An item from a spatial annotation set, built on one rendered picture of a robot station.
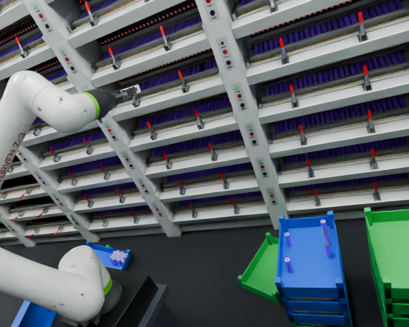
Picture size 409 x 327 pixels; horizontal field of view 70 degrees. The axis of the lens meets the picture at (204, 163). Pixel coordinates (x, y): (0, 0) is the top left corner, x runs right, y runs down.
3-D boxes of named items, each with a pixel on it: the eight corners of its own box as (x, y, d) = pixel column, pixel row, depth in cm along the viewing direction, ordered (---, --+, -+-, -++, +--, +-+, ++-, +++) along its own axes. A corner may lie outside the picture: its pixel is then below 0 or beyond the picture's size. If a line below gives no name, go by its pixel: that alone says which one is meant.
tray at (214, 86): (227, 91, 124) (219, 73, 117) (115, 122, 148) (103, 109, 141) (230, 62, 136) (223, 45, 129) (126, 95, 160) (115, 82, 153)
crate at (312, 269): (346, 298, 89) (343, 283, 85) (280, 296, 97) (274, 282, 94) (335, 225, 113) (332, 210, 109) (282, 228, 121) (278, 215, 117)
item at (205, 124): (240, 128, 134) (230, 108, 124) (133, 152, 157) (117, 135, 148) (241, 98, 145) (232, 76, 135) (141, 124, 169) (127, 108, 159)
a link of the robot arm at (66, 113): (65, 146, 80) (73, 113, 75) (28, 122, 81) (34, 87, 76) (97, 130, 93) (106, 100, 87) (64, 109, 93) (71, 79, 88)
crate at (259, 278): (279, 305, 128) (274, 294, 124) (241, 287, 142) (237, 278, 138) (306, 253, 145) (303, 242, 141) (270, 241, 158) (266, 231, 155)
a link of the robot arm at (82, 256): (82, 316, 104) (52, 281, 95) (80, 286, 117) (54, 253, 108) (116, 296, 107) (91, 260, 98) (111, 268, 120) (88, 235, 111)
